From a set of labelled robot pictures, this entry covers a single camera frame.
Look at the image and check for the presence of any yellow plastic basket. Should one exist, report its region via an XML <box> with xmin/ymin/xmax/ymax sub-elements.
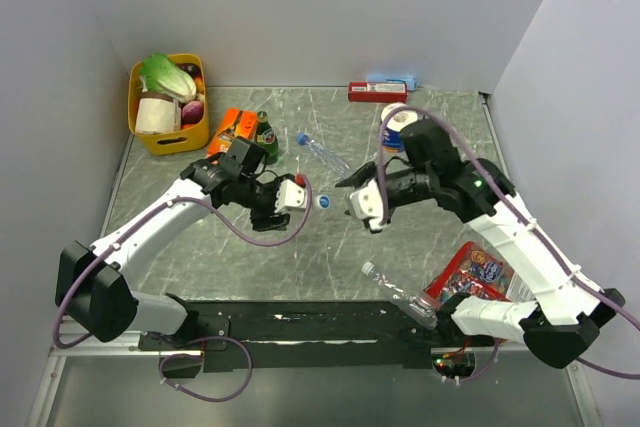
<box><xmin>127</xmin><ymin>54</ymin><xmax>209</xmax><ymax>156</ymax></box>

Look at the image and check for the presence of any red snack bag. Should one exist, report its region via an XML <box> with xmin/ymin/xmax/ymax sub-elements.
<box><xmin>425</xmin><ymin>242</ymin><xmax>534</xmax><ymax>303</ymax></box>

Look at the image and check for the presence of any white paper wrapped package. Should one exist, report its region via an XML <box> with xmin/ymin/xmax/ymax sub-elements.
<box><xmin>135</xmin><ymin>91</ymin><xmax>181</xmax><ymax>135</ymax></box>

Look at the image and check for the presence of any light blue packet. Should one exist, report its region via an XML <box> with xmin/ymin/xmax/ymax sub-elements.
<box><xmin>366</xmin><ymin>74</ymin><xmax>419</xmax><ymax>92</ymax></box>

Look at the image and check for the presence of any orange razor box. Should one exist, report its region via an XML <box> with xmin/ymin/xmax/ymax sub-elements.
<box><xmin>206</xmin><ymin>108</ymin><xmax>258</xmax><ymax>157</ymax></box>

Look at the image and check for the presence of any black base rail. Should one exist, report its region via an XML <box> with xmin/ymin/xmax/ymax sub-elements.
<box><xmin>138</xmin><ymin>301</ymin><xmax>493</xmax><ymax>373</ymax></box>

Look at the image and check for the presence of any toilet paper roll blue wrapper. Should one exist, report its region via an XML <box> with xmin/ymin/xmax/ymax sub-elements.
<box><xmin>381</xmin><ymin>110</ymin><xmax>419</xmax><ymax>153</ymax></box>

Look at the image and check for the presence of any toy napa cabbage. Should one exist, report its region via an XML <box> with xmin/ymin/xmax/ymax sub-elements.
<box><xmin>139</xmin><ymin>53</ymin><xmax>197</xmax><ymax>104</ymax></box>

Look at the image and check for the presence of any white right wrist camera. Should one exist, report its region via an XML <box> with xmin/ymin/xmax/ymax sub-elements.
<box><xmin>345</xmin><ymin>179</ymin><xmax>389</xmax><ymax>234</ymax></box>

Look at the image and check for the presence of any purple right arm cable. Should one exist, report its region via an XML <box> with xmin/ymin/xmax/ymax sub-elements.
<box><xmin>375</xmin><ymin>106</ymin><xmax>640</xmax><ymax>379</ymax></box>

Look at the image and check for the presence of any red onion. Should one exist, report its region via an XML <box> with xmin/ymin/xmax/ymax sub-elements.
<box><xmin>181</xmin><ymin>100</ymin><xmax>204</xmax><ymax>125</ymax></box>

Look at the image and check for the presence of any blue white bottle cap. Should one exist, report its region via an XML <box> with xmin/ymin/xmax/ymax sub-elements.
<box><xmin>361</xmin><ymin>262</ymin><xmax>376</xmax><ymax>276</ymax></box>
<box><xmin>314</xmin><ymin>194</ymin><xmax>331</xmax><ymax>211</ymax></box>

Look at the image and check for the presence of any red rectangular box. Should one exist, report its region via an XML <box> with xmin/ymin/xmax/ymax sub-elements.
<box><xmin>347</xmin><ymin>82</ymin><xmax>408</xmax><ymax>104</ymax></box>

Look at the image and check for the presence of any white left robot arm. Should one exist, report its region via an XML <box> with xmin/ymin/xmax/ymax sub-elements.
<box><xmin>55</xmin><ymin>137</ymin><xmax>310</xmax><ymax>349</ymax></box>

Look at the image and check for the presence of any green glass bottle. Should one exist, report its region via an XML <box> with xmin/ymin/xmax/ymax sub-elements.
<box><xmin>255</xmin><ymin>111</ymin><xmax>279</xmax><ymax>165</ymax></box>

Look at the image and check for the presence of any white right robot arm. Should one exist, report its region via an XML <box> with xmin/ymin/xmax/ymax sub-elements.
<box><xmin>337</xmin><ymin>119</ymin><xmax>625</xmax><ymax>369</ymax></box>

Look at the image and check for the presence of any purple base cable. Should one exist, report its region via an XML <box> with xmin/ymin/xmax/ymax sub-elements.
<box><xmin>158</xmin><ymin>335</ymin><xmax>255</xmax><ymax>403</ymax></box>

